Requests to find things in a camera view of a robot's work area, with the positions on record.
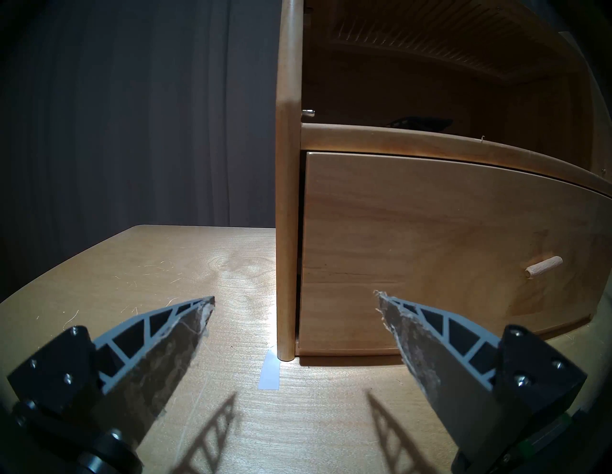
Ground wooden cabinet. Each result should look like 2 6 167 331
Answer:
275 0 612 362

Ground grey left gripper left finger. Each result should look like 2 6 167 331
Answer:
7 295 216 454

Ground grey curtain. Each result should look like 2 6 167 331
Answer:
0 0 284 302

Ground blue socks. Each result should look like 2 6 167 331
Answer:
385 116 454 130

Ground short white tape strip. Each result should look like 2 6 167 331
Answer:
258 348 283 390

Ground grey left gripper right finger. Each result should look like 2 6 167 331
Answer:
374 290 588 469

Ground wooden drawer with peg handle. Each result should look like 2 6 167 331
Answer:
297 151 612 356

